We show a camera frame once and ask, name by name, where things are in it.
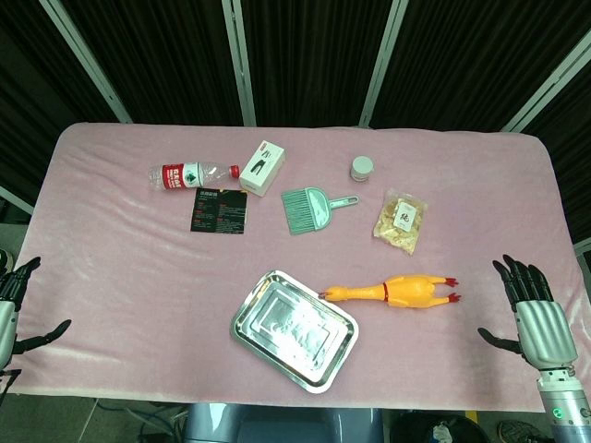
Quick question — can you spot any yellow rubber chicken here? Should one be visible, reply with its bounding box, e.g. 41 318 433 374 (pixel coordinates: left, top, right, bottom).
318 272 463 309

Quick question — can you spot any clear snack bag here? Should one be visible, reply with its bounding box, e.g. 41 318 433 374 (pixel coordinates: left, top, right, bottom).
371 186 428 255

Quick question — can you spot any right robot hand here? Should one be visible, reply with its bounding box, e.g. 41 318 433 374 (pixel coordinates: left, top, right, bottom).
477 254 579 370

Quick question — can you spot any small white jar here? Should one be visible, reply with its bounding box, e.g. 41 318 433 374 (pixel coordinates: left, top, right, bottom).
349 156 375 183

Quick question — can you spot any black floor bag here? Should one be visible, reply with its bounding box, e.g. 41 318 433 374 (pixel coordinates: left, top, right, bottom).
391 412 482 443

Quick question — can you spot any white cardboard box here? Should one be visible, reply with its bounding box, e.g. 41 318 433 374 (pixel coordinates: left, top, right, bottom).
238 139 286 198

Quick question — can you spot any black pleated curtain panel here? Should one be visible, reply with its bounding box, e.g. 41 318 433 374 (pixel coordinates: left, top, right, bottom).
519 78 591 245
0 0 115 204
62 0 246 126
242 0 393 128
371 0 591 130

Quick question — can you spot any clear bottle red label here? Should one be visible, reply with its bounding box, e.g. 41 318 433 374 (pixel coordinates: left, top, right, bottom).
147 161 241 193

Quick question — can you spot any loose floor cable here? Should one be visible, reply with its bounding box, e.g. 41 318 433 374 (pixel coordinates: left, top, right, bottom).
96 399 187 443

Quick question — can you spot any black printed card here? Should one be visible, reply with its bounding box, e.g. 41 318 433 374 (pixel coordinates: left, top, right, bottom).
189 186 249 235

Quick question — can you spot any teal plastic hand brush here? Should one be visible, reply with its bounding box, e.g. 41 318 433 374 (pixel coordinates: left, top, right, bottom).
280 186 360 236

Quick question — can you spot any pink table cloth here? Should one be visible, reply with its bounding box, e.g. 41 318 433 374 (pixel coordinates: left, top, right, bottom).
0 122 591 413

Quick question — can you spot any dark sneaker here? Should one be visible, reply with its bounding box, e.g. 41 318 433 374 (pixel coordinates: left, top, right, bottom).
497 420 542 443

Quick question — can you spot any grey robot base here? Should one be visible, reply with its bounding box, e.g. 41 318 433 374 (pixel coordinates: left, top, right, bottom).
184 401 384 443

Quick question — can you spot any short white frame bar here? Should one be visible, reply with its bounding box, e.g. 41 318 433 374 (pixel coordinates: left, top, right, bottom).
0 186 34 216

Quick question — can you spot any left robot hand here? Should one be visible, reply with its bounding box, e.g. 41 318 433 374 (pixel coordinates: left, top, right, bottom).
0 256 73 370

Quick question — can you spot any silver metal tray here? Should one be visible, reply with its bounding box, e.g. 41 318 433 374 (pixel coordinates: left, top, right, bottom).
229 269 360 394

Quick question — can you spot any white metal partition post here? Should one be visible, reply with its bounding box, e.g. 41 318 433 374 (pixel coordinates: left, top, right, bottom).
502 31 591 133
221 0 258 126
358 0 410 128
39 0 133 124

